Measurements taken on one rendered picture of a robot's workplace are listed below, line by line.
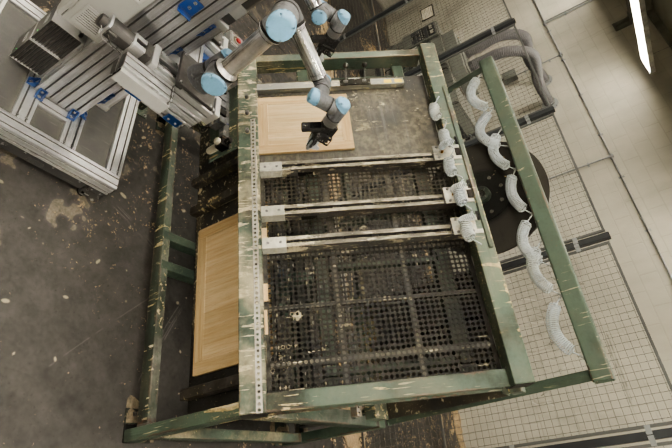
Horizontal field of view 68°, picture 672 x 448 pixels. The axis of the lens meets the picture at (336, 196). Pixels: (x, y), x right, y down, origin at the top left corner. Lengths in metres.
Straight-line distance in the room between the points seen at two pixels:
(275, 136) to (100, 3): 1.17
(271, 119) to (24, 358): 1.77
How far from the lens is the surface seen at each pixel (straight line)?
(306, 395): 2.36
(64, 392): 2.84
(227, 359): 2.82
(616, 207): 7.52
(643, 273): 7.12
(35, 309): 2.84
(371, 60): 3.48
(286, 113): 3.14
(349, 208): 2.68
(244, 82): 3.29
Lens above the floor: 2.39
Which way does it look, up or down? 25 degrees down
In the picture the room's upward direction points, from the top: 67 degrees clockwise
